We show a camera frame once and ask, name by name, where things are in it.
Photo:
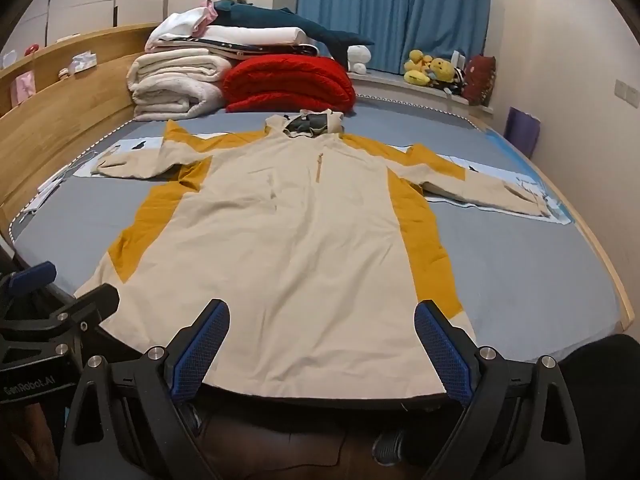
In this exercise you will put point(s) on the pink box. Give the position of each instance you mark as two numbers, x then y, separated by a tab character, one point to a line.
23	88

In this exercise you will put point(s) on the blue curtain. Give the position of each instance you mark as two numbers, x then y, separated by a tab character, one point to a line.
400	10

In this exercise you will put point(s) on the cream folded quilt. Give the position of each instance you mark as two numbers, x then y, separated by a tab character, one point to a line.
170	90

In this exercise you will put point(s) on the red folded blanket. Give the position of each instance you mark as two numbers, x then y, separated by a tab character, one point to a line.
290	82

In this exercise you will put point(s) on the white window ledge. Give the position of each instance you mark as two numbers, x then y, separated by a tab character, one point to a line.
395	87

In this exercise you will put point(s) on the light blue printed sheet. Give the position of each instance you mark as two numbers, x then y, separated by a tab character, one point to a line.
137	144

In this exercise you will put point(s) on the small white box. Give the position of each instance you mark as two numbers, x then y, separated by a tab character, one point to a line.
458	57

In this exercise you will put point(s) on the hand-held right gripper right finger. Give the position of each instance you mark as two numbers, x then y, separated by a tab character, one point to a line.
445	355

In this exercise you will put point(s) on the dark red cushion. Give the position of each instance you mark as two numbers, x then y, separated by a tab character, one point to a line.
480	80

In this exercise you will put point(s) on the beige and yellow hooded jacket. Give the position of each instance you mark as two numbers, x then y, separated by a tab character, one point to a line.
300	260

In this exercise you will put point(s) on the person's leg in black trousers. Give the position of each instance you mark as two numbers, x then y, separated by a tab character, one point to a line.
605	385

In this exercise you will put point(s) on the yellow plush toy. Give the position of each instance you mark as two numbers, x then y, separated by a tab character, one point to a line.
417	67
442	70

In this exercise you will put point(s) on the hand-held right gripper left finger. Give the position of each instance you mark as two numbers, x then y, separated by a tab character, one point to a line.
200	350

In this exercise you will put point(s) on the black and white striped plush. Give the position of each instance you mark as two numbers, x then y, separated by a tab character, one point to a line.
459	79

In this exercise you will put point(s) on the white wall switch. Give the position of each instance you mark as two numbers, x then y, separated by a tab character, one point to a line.
627	91

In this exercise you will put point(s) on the white blanket with dark trim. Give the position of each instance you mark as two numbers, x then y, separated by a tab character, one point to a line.
255	35

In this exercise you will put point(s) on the wooden headboard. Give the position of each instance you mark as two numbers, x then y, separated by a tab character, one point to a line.
55	125

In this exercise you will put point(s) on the person's dark shoe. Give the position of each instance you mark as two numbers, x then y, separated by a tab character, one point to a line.
392	447

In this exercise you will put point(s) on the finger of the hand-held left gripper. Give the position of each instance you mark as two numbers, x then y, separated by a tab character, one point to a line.
30	277
95	302

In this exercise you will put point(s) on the teal shark plush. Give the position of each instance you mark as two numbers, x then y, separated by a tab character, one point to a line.
260	17

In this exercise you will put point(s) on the white folded cloth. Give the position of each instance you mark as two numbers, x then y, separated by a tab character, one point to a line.
175	25

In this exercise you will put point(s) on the purple bag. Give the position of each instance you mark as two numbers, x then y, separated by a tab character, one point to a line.
522	132

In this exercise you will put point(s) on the white mushroom plush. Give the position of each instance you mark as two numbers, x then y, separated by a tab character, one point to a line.
357	57

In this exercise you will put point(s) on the grey bed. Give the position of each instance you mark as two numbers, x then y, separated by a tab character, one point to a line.
525	270

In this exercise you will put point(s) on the pink cloth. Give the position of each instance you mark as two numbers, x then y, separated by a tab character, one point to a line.
210	12

